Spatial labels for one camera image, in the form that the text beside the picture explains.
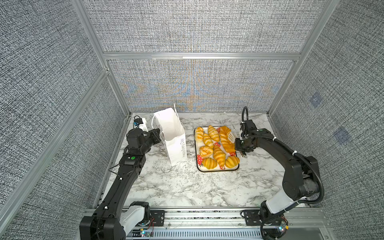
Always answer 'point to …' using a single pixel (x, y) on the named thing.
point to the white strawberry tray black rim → (200, 167)
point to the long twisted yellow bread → (228, 145)
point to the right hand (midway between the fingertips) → (237, 147)
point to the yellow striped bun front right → (232, 161)
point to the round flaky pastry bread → (206, 152)
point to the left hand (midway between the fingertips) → (160, 129)
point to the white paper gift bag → (172, 133)
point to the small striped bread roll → (208, 140)
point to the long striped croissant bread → (219, 155)
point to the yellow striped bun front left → (209, 163)
